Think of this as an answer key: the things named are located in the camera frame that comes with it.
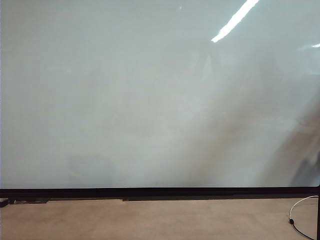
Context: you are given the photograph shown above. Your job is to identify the long black pen tray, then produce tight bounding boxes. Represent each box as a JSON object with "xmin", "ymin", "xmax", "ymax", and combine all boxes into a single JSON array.
[{"xmin": 121, "ymin": 196, "xmax": 318, "ymax": 202}]

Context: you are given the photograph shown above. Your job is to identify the black cable with plug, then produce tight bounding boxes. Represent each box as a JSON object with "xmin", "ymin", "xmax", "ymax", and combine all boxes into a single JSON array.
[{"xmin": 288, "ymin": 218, "xmax": 316, "ymax": 240}]

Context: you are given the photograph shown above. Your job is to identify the short black tray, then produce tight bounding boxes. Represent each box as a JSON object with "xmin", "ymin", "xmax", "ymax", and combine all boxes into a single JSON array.
[{"xmin": 7, "ymin": 197, "xmax": 50, "ymax": 205}]

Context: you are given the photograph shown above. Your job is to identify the white whiteboard with black frame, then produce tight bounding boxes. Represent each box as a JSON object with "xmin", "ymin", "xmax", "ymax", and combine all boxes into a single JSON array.
[{"xmin": 0, "ymin": 0, "xmax": 320, "ymax": 199}]

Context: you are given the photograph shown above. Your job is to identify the white cable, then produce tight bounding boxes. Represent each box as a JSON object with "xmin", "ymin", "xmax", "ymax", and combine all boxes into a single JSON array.
[{"xmin": 288, "ymin": 195, "xmax": 319, "ymax": 220}]

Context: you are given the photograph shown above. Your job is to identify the black whiteboard stand post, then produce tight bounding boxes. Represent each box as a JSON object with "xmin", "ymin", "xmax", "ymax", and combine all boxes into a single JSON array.
[{"xmin": 316, "ymin": 183, "xmax": 320, "ymax": 240}]

